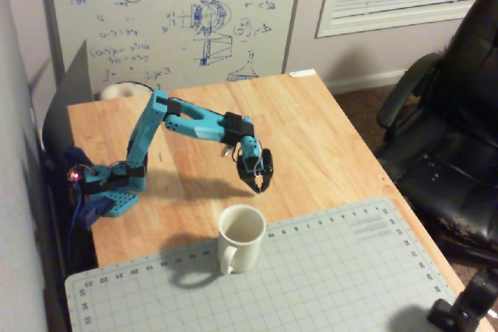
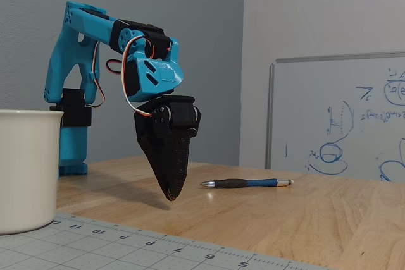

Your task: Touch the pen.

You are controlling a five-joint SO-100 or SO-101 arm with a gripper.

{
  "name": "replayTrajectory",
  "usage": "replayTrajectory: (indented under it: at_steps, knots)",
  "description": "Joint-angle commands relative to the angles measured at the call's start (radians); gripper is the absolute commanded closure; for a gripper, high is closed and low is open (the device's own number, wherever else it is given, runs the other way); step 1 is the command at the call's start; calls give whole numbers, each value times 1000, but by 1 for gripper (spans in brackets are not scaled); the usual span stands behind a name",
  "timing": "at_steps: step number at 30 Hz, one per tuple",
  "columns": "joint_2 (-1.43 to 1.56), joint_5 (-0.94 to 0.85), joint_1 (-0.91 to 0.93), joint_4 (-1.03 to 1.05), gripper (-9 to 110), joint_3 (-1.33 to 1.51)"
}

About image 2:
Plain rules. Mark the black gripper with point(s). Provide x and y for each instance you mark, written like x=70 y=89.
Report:
x=181 y=118

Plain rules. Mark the blue 3D-printed robot arm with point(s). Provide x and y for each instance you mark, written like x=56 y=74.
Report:
x=63 y=61

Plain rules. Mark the blue pen with black grip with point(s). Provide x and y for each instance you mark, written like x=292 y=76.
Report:
x=240 y=183

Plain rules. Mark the grey gridded cutting mat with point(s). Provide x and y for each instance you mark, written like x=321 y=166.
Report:
x=95 y=248

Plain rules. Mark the cream ceramic mug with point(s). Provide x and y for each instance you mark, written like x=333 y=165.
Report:
x=25 y=169

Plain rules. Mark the whiteboard with blue drawings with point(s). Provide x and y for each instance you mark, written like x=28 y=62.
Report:
x=316 y=99

